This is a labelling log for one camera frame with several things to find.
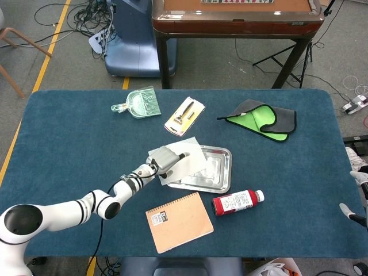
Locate tan spiral notebook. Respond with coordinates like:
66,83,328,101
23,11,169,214
145,191,214,254

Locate black tripod stand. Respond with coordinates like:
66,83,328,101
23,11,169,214
252,40,314,89

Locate green grey microfiber cloth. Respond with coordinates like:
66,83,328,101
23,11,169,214
217,99,297,143

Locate packaged green dustpan set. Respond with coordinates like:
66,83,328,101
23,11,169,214
110,87,162,119

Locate blue grey robot torso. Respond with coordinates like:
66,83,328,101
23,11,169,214
120,256,245,276

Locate white sneaker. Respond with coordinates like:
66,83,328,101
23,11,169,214
344,146,368,173

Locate silver metal tray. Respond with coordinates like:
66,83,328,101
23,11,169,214
166,145,233,194

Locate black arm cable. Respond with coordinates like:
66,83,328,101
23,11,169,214
87,160,160,276

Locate wooden chair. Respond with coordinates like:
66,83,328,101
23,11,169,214
0,27,52,99

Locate white paper sheet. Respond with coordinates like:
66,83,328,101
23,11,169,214
148,136,208,186

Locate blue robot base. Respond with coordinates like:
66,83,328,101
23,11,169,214
105,0,178,78

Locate white power strip with cables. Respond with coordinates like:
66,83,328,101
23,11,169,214
88,30,112,55

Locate white plastic bag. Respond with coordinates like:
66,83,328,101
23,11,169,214
248,257,302,276

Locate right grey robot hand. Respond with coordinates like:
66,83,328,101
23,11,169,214
339,169,368,229

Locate white power strip with plugs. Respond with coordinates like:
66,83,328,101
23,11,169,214
341,94,368,116

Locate white coiled cables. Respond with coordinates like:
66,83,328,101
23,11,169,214
342,74,368,97

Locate red juice bottle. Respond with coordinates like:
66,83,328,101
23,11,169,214
212,189,265,217

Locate black metal frame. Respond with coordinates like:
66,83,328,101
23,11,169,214
343,135,368,158

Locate face-up mahjong tile row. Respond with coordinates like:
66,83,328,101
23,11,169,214
200,0,274,5

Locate brown mahjong table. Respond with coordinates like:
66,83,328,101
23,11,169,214
151,0,325,89

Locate black floor cable bundle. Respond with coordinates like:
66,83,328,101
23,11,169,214
34,0,116,60

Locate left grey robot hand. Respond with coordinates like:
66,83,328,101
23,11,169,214
145,145,190,179

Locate razor in yellow blister pack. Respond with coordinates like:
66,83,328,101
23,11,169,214
164,96,206,137

